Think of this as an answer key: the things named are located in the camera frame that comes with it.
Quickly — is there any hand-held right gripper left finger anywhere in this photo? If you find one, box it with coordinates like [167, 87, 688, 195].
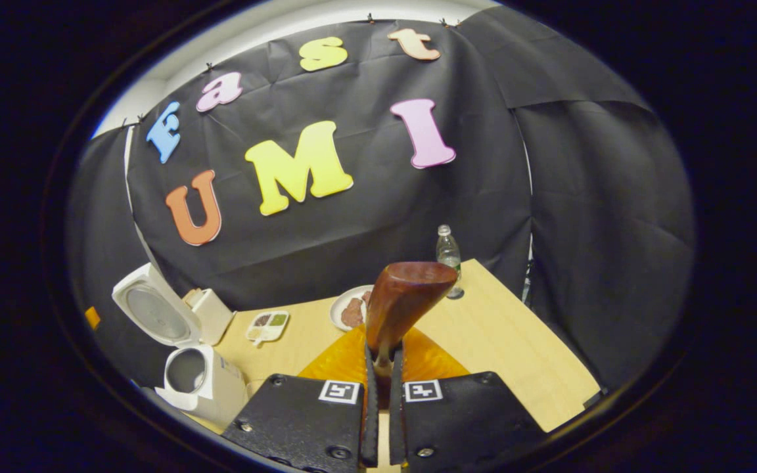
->
[239, 325, 379, 473]

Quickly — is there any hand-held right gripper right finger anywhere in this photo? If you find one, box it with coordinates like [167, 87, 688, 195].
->
[388, 325, 547, 470]

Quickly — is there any white rice cooker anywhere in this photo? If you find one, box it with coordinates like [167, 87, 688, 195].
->
[111, 263, 249, 428]

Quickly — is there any brown wooden spoon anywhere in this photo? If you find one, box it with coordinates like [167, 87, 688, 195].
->
[365, 261, 459, 388]

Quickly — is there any white divided dish of beans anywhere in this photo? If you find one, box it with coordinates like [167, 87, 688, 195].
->
[246, 310, 290, 347]

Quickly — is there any white round plate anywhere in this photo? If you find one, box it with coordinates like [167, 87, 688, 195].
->
[329, 284, 374, 332]

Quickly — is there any clear bottle green label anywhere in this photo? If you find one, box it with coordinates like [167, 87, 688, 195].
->
[436, 225, 463, 296]

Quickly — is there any black backdrop cloth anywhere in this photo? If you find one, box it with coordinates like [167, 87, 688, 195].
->
[66, 7, 698, 395]

